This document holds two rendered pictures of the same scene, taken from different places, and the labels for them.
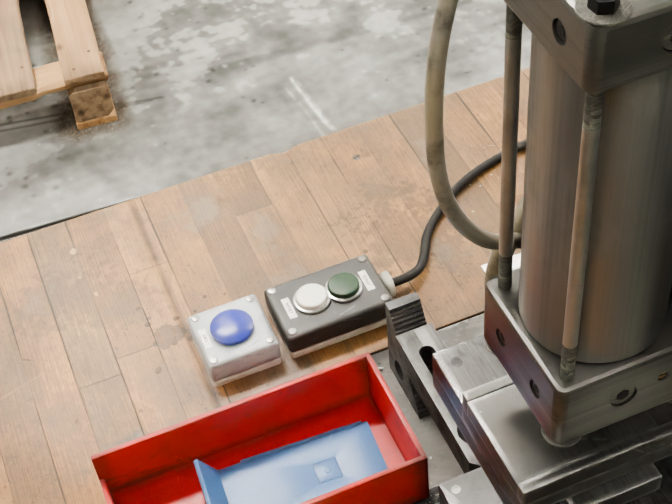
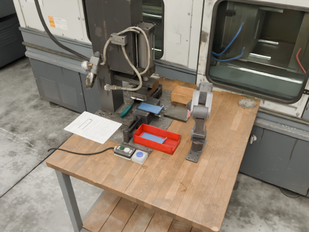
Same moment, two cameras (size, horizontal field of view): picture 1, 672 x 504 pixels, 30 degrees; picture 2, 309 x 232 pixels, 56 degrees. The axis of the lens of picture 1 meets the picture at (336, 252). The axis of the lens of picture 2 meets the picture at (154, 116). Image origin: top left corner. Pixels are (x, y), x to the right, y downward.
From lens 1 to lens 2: 1.78 m
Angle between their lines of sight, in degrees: 87
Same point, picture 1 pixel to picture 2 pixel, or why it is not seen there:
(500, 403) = (150, 82)
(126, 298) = (143, 176)
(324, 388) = (140, 139)
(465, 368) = (145, 93)
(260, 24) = not seen: outside the picture
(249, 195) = (109, 177)
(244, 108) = not seen: outside the picture
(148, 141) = not seen: outside the picture
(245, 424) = (151, 144)
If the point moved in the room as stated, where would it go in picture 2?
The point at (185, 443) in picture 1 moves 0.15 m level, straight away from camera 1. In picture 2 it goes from (160, 146) to (146, 163)
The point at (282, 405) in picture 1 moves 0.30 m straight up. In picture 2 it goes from (146, 141) to (145, 98)
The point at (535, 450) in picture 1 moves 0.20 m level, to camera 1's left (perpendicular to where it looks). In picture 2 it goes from (152, 79) to (179, 91)
